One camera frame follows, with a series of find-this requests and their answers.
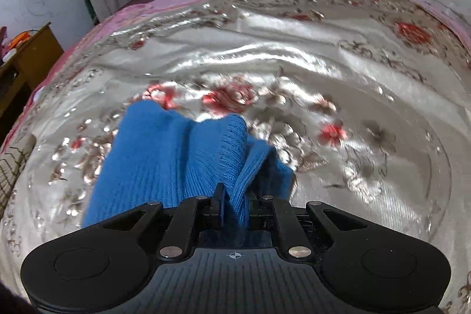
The beige checked knit garment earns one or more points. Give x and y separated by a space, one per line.
12 163

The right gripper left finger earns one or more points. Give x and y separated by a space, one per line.
186 222

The pink floral bag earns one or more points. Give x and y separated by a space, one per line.
3 41

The orange item on desk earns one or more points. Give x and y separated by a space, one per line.
19 39

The wooden desk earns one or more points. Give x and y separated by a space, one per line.
25 70

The blue striped knit sweater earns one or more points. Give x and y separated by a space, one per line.
161 156

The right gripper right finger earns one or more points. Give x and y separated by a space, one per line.
276 216

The floral satin bedspread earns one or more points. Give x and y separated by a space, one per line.
367 101

